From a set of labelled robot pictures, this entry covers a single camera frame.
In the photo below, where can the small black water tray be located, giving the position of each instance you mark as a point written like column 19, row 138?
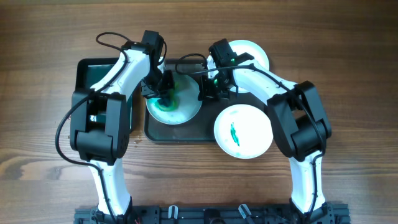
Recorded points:
column 92, row 70

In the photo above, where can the white plate stained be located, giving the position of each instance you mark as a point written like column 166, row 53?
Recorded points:
column 240, row 47

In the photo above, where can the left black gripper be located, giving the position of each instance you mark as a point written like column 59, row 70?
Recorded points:
column 157, row 84

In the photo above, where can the green yellow sponge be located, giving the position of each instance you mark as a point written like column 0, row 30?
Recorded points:
column 169, row 103

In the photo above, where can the large dark serving tray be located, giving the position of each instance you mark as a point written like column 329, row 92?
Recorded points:
column 200, row 127

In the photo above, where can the white plate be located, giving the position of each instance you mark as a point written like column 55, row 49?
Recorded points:
column 243, row 131

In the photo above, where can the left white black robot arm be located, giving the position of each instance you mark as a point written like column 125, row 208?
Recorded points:
column 100, row 123

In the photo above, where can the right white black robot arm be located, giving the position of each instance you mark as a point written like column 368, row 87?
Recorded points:
column 294, row 119

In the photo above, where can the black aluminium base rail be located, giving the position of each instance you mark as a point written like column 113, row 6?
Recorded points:
column 276, row 213

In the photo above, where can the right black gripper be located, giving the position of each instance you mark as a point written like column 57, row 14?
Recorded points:
column 212, row 86

